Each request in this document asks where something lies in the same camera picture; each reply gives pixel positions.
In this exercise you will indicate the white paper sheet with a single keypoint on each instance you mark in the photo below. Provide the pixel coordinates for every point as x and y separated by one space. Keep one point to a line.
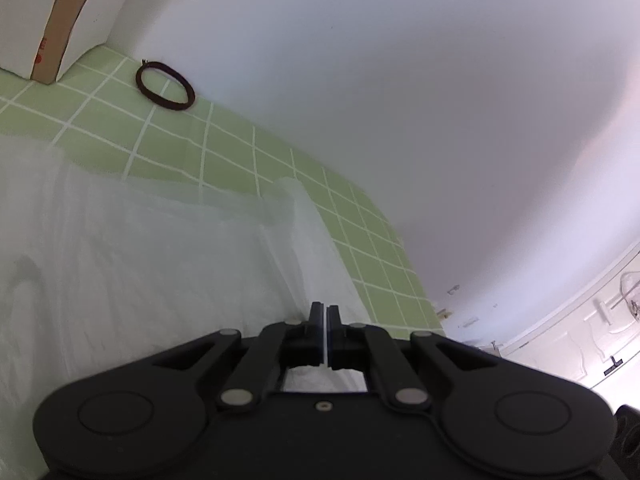
20 20

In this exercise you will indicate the green checked tablecloth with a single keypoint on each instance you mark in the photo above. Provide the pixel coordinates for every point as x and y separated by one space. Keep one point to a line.
225 155

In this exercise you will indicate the translucent white plastic shopping bag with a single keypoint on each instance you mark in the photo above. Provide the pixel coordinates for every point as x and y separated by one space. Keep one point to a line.
150 260

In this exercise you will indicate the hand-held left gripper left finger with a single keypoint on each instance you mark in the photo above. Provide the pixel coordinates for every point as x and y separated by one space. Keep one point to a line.
316 332

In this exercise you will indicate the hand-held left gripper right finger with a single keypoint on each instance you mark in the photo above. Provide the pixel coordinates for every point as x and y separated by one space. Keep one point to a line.
334 335

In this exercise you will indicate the brown cardboard box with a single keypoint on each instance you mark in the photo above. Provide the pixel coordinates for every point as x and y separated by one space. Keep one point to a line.
60 20

